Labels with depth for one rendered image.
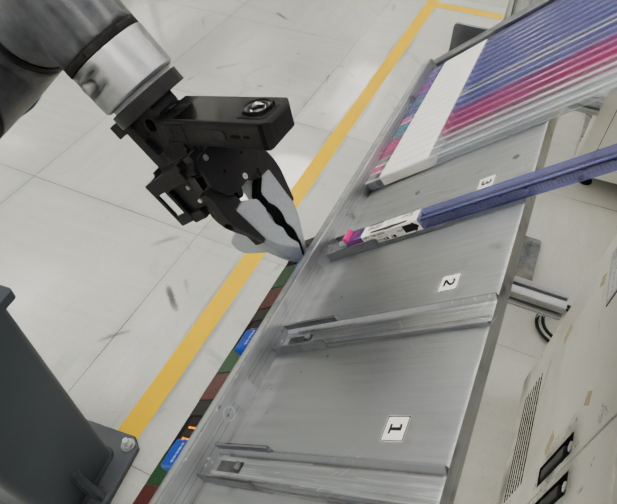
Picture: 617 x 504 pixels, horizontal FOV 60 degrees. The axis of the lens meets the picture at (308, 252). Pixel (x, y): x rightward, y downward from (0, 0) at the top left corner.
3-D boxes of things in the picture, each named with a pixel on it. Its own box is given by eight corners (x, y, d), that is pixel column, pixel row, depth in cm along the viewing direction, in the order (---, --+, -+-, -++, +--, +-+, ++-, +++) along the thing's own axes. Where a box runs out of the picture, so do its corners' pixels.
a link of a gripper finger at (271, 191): (287, 247, 59) (231, 185, 56) (324, 234, 55) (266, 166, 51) (274, 267, 57) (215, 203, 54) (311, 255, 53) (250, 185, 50)
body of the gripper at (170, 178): (225, 186, 57) (144, 95, 53) (276, 158, 51) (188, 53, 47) (185, 233, 53) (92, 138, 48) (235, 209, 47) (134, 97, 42)
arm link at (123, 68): (153, 9, 45) (89, 53, 40) (191, 54, 47) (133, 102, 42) (116, 52, 51) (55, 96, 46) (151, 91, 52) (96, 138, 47)
